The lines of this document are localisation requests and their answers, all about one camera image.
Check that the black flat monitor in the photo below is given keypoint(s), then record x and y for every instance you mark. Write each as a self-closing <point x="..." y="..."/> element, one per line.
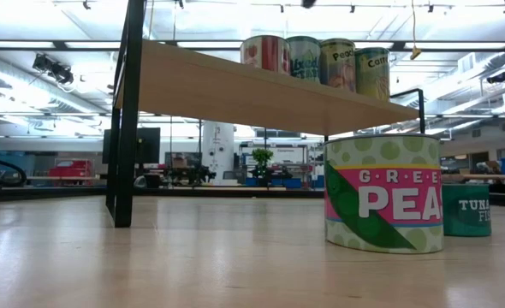
<point x="152" y="145"/>

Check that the wooden shelf black metal frame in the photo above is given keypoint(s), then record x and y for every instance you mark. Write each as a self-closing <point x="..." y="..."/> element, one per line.
<point x="235" y="94"/>

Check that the tall peaches can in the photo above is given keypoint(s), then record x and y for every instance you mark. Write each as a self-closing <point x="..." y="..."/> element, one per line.
<point x="337" y="64"/>

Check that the black background robot arms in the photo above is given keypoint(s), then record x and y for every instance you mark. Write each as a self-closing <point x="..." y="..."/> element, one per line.
<point x="192" y="174"/>

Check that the wooden background table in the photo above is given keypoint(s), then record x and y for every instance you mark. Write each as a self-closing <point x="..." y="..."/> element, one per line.
<point x="492" y="177"/>

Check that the white round column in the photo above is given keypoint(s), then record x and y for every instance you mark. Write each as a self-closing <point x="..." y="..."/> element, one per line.
<point x="217" y="145"/>

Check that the yellow hanging pendant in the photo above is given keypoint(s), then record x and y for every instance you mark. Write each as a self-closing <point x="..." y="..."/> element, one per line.
<point x="415" y="53"/>

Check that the black aluminium rig frame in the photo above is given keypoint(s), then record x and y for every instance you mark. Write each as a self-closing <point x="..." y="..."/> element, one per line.
<point x="64" y="193"/>

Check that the white board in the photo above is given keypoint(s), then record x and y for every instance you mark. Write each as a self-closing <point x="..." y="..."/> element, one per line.
<point x="286" y="155"/>

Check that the tall carrots can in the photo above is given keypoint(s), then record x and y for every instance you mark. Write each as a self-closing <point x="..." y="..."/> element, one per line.
<point x="372" y="72"/>

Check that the tall red tomato can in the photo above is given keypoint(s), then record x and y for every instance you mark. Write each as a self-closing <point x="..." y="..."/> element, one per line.
<point x="265" y="53"/>

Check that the tall leafy potted plant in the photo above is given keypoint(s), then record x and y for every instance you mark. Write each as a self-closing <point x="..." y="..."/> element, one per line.
<point x="262" y="156"/>

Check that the black ceiling camera rig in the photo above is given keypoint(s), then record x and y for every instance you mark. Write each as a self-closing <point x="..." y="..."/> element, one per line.
<point x="53" y="68"/>

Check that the black ceiling fixture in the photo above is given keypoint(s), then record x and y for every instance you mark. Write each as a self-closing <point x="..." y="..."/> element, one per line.
<point x="497" y="78"/>

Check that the short green tuna fish can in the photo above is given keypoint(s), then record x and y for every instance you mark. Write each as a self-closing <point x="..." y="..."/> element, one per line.
<point x="466" y="209"/>

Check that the red tool cart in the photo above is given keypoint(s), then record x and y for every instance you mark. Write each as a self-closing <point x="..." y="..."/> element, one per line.
<point x="70" y="169"/>

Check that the blue storage bin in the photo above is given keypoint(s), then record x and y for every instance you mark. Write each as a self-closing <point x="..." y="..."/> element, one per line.
<point x="318" y="182"/>
<point x="291" y="183"/>

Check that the tall mixed vegetables can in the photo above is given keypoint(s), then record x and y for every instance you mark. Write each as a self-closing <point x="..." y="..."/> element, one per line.
<point x="304" y="60"/>

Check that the short green peas can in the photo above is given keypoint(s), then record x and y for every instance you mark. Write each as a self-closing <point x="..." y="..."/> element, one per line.
<point x="383" y="197"/>

